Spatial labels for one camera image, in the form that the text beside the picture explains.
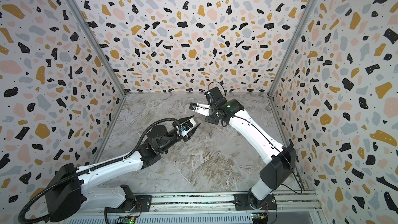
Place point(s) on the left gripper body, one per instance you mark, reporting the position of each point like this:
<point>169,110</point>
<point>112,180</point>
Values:
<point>180,137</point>

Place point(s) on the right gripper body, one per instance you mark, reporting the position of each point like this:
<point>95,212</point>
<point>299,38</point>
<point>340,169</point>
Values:
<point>210,110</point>

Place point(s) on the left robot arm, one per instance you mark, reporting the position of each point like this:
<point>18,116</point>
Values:
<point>71,189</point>

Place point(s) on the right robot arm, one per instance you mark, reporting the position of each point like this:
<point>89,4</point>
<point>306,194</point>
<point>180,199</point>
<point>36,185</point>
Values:
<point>279,160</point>

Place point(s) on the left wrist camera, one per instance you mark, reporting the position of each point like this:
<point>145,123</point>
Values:
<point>187,122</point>

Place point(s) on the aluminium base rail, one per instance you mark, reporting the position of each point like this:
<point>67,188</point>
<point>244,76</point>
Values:
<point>282,207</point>

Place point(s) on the circuit board with wires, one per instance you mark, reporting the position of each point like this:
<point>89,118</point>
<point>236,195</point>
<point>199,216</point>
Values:
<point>129,219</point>

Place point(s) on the aluminium corner post left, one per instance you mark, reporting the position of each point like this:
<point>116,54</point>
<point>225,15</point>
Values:
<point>94,44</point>

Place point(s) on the aluminium corner post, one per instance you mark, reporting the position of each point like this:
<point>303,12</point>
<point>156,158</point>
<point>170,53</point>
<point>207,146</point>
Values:
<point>94,44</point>
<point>294,40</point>

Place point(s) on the aluminium corner post right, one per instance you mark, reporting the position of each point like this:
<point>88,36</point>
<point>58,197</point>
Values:
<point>294,40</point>

